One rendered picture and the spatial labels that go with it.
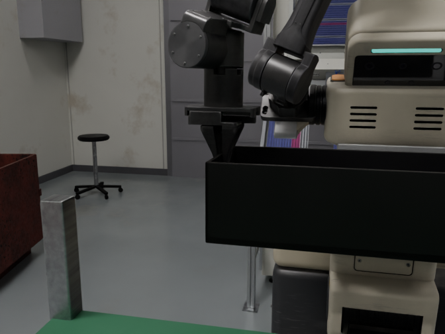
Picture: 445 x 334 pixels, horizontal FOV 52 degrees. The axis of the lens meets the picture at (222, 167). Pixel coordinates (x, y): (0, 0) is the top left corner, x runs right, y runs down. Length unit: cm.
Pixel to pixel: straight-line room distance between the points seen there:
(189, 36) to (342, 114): 47
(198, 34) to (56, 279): 34
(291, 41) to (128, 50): 481
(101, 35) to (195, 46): 521
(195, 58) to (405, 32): 47
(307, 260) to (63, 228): 89
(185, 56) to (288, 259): 86
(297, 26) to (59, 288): 60
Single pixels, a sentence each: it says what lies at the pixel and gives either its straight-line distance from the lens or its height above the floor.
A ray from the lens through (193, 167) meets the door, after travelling 544.
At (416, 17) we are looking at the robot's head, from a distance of 95.
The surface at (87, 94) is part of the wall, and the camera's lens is 588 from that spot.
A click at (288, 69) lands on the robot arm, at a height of 125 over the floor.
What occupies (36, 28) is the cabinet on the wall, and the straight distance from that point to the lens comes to 522.
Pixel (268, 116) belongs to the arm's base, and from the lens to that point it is 99.
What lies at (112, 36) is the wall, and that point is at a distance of 573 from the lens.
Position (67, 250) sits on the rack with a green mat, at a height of 104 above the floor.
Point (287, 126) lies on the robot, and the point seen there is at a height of 113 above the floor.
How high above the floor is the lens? 125
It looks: 12 degrees down
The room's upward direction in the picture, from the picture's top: straight up
